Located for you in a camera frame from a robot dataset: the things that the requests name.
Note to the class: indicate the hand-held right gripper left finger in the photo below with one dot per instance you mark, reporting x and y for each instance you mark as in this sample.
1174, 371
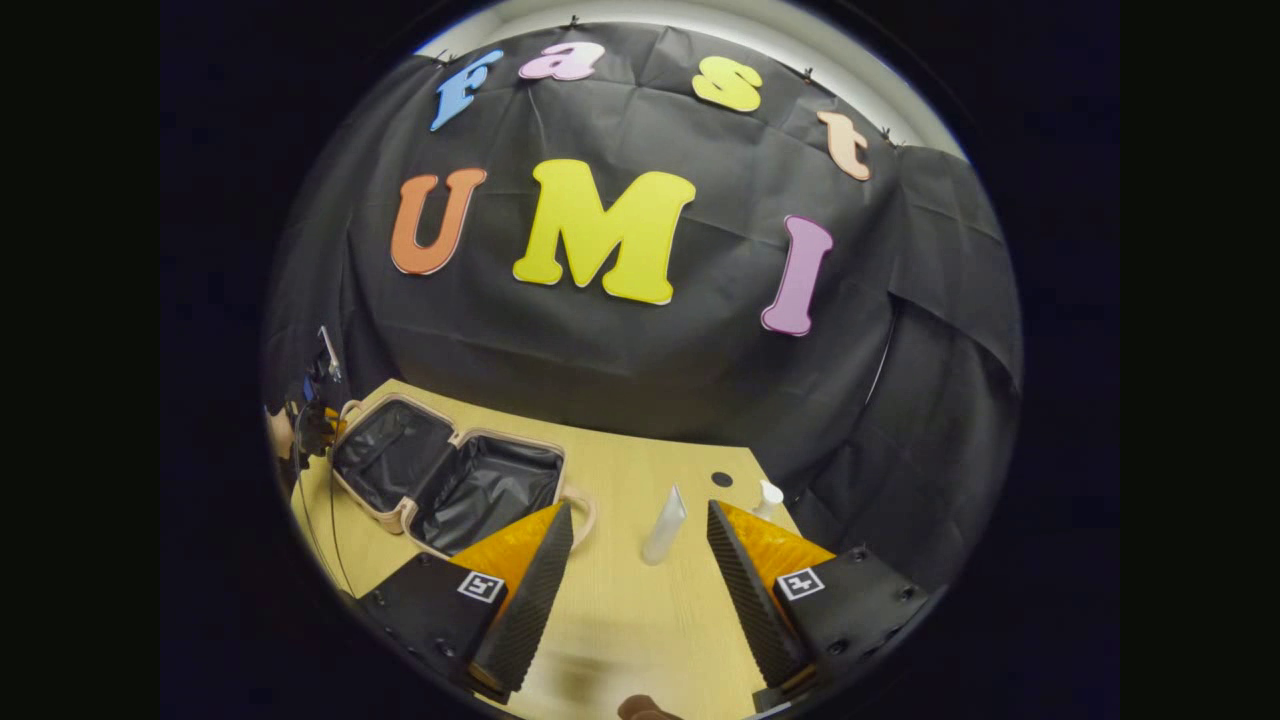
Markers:
535, 600

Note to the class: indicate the white pump bottle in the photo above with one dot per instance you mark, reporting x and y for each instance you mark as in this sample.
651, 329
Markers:
768, 495

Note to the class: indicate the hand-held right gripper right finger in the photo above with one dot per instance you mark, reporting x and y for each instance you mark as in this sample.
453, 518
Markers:
750, 600

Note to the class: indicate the clear tube bottle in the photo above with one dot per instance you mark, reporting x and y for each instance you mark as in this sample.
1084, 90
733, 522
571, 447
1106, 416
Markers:
663, 530

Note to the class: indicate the pink suitcase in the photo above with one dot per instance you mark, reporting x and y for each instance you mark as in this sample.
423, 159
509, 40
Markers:
390, 455

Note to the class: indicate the black backdrop cloth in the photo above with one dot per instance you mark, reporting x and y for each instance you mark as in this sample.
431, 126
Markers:
620, 350

